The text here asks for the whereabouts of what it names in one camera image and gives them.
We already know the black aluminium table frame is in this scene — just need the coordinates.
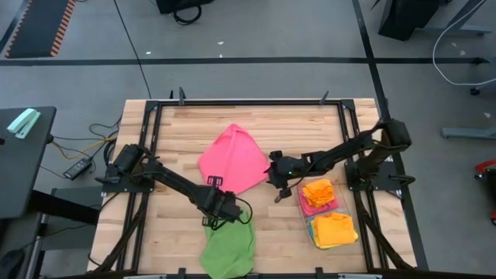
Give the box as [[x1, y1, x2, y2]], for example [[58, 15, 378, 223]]
[[88, 98, 429, 279]]

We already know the black desk leg frame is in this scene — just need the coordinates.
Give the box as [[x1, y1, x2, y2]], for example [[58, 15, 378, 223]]
[[29, 186, 104, 252]]

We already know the clear plastic bin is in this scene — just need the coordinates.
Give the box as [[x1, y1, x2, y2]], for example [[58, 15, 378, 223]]
[[295, 173, 360, 250]]

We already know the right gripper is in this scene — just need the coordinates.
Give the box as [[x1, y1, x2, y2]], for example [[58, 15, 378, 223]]
[[264, 150, 311, 203]]

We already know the black cable bundle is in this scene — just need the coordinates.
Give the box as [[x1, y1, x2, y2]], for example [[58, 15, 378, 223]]
[[92, 191, 150, 273], [354, 193, 414, 271]]

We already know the coiled black cable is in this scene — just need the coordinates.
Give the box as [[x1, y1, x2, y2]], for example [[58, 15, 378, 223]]
[[172, 3, 203, 26]]

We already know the white floor cable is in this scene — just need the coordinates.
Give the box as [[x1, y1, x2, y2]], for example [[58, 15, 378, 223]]
[[432, 0, 496, 87]]

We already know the grey desk foot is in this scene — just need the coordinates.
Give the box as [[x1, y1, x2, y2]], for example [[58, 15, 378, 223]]
[[441, 126, 496, 140]]

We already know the black side desk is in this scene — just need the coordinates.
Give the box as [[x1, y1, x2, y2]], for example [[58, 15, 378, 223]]
[[0, 106, 57, 220]]

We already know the black desk base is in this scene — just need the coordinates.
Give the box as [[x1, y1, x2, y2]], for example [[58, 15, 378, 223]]
[[377, 0, 494, 42]]

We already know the yellow cable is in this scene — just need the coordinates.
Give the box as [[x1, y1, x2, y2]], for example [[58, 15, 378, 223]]
[[51, 134, 119, 160]]

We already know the pink microfiber towel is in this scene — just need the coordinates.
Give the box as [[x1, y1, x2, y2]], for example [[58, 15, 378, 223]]
[[198, 123, 271, 195], [298, 189, 339, 217]]

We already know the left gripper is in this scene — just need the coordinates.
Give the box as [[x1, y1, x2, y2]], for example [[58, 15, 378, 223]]
[[201, 175, 243, 229]]

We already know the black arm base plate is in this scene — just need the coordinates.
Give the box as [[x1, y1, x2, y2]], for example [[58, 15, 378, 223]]
[[344, 160, 403, 193], [101, 162, 158, 194]]

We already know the yellow microfiber towel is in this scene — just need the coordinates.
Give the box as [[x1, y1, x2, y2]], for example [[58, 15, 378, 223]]
[[308, 216, 360, 250]]

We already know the black power adapter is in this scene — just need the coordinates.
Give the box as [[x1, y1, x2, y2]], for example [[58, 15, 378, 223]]
[[63, 157, 93, 181]]

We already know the mint green stapler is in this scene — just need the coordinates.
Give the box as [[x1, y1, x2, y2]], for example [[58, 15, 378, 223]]
[[6, 108, 42, 140]]

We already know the red cart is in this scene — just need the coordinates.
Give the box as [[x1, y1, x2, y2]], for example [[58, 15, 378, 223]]
[[474, 158, 496, 226]]

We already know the black equipment box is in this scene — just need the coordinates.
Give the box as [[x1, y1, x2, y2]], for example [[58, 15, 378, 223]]
[[155, 0, 215, 15]]

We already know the black orange-edged floor mat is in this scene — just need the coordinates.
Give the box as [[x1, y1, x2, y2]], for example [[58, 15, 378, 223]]
[[4, 0, 77, 59]]

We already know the orange microfiber towel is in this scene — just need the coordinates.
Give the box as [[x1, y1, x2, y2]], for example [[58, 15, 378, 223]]
[[312, 212, 357, 247], [301, 178, 336, 208]]

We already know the green microfiber towel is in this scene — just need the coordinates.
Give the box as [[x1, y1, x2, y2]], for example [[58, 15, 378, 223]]
[[199, 211, 257, 279]]

